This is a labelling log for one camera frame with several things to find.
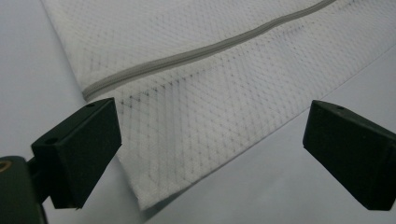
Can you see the white table mat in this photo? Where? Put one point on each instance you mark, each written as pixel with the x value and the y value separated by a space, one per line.
pixel 31 62

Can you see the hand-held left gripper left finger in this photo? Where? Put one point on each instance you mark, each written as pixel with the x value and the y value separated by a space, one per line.
pixel 77 152

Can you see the white cloth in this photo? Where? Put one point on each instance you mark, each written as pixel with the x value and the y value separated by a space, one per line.
pixel 218 109

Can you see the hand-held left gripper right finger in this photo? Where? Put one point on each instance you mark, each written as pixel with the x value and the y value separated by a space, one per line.
pixel 351 155

